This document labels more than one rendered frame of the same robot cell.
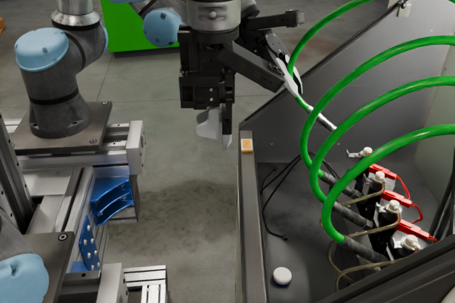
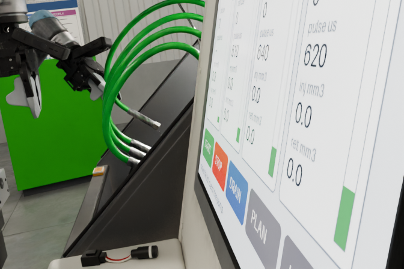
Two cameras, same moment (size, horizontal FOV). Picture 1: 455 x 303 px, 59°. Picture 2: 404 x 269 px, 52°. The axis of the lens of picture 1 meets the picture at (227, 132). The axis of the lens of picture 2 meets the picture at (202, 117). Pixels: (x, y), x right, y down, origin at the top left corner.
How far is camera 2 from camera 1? 0.51 m
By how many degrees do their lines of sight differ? 23
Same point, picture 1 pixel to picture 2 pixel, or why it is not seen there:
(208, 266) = not seen: outside the picture
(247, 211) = (85, 203)
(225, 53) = (16, 31)
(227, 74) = (21, 46)
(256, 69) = (42, 41)
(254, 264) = (80, 227)
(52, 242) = not seen: outside the picture
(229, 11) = not seen: outside the picture
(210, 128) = (17, 96)
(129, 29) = (37, 164)
